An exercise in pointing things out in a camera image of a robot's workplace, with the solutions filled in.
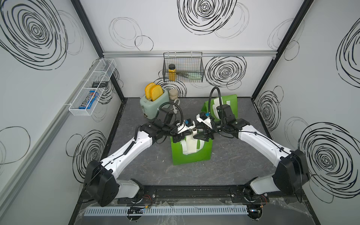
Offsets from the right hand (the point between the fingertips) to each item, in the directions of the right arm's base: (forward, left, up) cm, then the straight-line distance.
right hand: (195, 131), depth 74 cm
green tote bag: (-10, +9, -13) cm, 18 cm away
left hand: (0, +3, 0) cm, 3 cm away
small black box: (+21, +53, +14) cm, 59 cm away
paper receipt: (-5, +3, -6) cm, 8 cm away
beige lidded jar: (+47, +17, -17) cm, 52 cm away
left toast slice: (+33, +32, 0) cm, 46 cm away
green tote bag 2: (+26, -26, -2) cm, 37 cm away
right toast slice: (+34, +27, -3) cm, 43 cm away
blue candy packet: (+9, +55, +14) cm, 58 cm away
